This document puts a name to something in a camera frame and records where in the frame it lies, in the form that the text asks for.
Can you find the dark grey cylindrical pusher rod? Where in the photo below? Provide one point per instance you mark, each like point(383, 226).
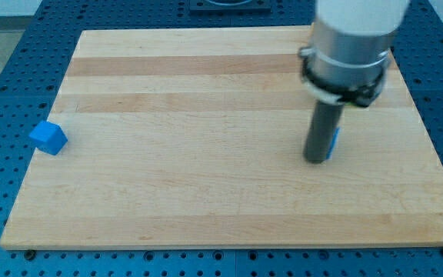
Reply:
point(324, 121)

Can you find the blue triangle block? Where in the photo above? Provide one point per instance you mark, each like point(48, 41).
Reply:
point(333, 143)

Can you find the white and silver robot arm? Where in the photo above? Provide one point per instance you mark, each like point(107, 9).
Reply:
point(345, 62)

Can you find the light wooden board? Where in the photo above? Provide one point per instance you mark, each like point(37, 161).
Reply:
point(193, 139)

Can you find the blue cube block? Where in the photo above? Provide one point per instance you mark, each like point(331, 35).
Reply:
point(48, 137)

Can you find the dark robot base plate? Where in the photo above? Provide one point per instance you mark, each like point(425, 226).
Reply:
point(197, 6)

